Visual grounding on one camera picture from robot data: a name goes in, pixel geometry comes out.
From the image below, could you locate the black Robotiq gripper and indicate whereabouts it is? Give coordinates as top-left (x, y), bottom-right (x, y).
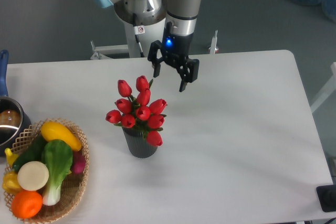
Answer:
top-left (148, 22), bottom-right (200, 92)

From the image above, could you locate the red tulip bouquet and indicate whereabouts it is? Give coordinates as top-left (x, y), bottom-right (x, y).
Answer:
top-left (106, 76), bottom-right (167, 147)

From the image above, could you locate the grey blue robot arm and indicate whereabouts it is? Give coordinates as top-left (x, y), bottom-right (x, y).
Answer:
top-left (94, 0), bottom-right (201, 91)

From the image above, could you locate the dark grey ribbed vase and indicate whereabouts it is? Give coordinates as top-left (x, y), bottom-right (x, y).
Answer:
top-left (122, 127), bottom-right (157, 158)

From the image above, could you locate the purple red radish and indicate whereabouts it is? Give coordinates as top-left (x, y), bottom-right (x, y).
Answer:
top-left (70, 152), bottom-right (86, 174)

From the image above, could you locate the yellow squash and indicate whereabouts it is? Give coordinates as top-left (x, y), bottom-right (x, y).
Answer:
top-left (40, 121), bottom-right (82, 152)

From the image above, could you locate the green bok choy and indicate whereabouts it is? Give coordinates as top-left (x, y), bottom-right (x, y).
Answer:
top-left (42, 140), bottom-right (73, 206)

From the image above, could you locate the woven wicker basket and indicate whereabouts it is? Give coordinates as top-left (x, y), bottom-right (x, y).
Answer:
top-left (11, 118), bottom-right (89, 223)

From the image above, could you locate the dark green cucumber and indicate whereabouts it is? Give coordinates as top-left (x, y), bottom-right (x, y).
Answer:
top-left (12, 134), bottom-right (47, 173)

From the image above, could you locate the cream round disc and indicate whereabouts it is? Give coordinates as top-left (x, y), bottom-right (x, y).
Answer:
top-left (17, 161), bottom-right (49, 191)

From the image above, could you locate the small yellow gourd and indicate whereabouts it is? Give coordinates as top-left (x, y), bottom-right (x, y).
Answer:
top-left (4, 148), bottom-right (19, 167)

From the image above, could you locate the yellow bell pepper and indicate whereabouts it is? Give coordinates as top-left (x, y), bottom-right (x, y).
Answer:
top-left (2, 171), bottom-right (23, 195)

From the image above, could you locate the orange fruit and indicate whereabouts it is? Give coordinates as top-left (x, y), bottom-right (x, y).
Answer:
top-left (11, 190), bottom-right (43, 219)

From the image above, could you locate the black device at edge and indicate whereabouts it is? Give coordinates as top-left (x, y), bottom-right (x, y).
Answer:
top-left (316, 185), bottom-right (336, 212)

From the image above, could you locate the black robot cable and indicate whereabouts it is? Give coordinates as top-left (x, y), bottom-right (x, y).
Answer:
top-left (132, 13), bottom-right (145, 58)

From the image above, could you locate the white furniture frame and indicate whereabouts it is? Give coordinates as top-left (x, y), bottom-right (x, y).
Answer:
top-left (310, 62), bottom-right (335, 113)

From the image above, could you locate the blue handled saucepan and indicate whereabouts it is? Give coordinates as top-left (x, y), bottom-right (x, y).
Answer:
top-left (1, 50), bottom-right (31, 157)

